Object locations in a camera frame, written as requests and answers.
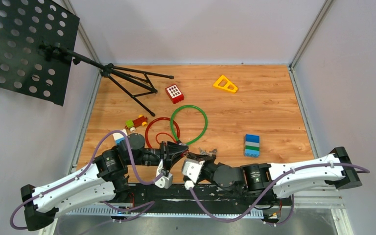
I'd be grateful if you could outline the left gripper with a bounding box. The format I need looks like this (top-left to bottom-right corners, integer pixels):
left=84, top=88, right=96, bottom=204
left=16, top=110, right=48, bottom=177
left=127, top=140, right=188, bottom=172

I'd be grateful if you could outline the thin red wire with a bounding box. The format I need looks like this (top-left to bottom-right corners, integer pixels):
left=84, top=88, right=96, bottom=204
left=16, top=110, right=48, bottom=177
left=155, top=132, right=189, bottom=156

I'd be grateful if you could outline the red cable lock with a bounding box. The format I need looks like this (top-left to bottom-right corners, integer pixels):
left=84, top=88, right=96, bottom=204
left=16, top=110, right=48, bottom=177
left=144, top=117, right=180, bottom=148

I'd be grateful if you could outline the green cable lock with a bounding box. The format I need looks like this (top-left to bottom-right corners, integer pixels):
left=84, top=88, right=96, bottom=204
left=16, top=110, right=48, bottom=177
left=169, top=104, right=209, bottom=146

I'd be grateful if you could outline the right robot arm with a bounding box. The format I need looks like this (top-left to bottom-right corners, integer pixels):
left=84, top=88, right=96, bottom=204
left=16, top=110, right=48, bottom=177
left=182, top=146, right=362, bottom=205

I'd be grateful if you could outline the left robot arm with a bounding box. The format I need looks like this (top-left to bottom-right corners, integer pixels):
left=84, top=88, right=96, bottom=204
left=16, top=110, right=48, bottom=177
left=21, top=133, right=188, bottom=231

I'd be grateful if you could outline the blue green white brick stack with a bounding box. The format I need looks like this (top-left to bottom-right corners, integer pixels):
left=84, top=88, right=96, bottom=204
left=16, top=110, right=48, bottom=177
left=243, top=134, right=260, bottom=158

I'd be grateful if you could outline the red green toy car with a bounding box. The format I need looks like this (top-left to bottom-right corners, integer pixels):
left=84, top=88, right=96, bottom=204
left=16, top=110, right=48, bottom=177
left=125, top=115, right=148, bottom=133

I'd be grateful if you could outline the red window toy brick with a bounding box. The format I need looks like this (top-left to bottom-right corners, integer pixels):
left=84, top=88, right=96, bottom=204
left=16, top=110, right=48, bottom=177
left=165, top=84, right=184, bottom=104

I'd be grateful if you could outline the white blue toy brick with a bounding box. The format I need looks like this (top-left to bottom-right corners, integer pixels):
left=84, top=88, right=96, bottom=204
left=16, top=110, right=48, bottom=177
left=113, top=129, right=128, bottom=145

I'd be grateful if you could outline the yellow triangular toy piece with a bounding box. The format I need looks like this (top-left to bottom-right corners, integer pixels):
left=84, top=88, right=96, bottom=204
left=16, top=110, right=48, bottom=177
left=212, top=75, right=238, bottom=94

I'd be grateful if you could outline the black perforated music stand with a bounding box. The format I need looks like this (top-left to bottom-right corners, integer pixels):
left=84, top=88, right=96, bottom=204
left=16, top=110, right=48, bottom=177
left=0, top=0, right=157, bottom=105

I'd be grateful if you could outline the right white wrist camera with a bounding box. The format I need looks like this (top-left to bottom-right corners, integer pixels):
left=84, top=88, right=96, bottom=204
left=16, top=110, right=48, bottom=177
left=182, top=159, right=205, bottom=190

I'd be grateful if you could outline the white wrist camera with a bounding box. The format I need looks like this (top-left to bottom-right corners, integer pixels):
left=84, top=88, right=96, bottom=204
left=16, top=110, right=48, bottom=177
left=154, top=160, right=173, bottom=189
left=182, top=159, right=205, bottom=190

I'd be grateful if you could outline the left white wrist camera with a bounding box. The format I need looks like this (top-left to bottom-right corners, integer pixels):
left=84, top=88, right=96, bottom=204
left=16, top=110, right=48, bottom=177
left=154, top=160, right=173, bottom=189

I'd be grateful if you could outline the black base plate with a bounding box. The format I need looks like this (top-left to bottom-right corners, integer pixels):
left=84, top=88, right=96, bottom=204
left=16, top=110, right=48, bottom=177
left=98, top=183, right=293, bottom=215

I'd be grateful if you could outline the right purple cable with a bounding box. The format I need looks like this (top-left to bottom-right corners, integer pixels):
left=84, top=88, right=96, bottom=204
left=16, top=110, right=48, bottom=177
left=189, top=163, right=371, bottom=227

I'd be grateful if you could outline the grey slotted cable duct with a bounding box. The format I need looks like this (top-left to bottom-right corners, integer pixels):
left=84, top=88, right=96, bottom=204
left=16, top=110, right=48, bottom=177
left=60, top=204, right=264, bottom=219

